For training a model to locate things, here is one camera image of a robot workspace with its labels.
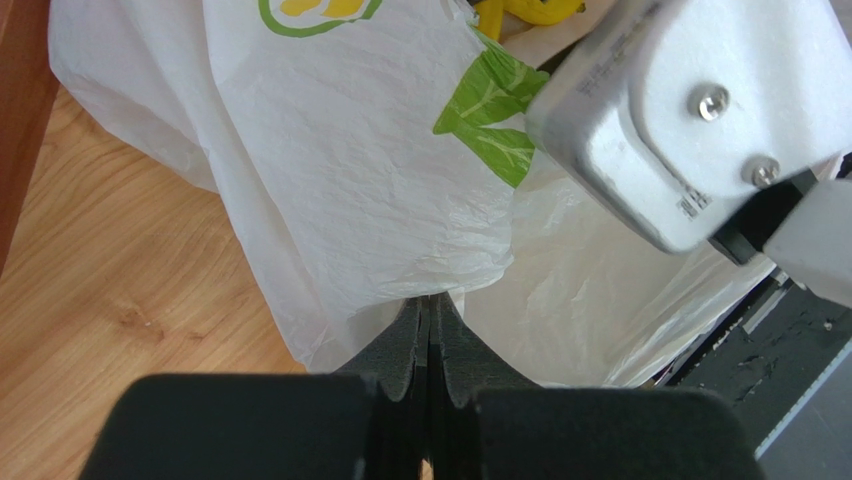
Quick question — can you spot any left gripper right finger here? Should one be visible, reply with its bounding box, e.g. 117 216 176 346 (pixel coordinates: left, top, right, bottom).
426 294 763 479

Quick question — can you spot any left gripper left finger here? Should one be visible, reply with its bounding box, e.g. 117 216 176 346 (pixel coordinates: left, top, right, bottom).
81 299 423 479

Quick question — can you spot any white plastic bag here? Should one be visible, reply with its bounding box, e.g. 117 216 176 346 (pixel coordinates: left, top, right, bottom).
49 1 772 386

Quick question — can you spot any yellow banana bunch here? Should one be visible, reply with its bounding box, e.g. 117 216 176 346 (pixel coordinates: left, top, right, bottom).
469 0 585 41

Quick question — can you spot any wooden divided tray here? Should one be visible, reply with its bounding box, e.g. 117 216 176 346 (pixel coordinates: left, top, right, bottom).
1 0 58 263

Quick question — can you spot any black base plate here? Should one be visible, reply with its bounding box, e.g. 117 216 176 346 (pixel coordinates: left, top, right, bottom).
659 277 851 446

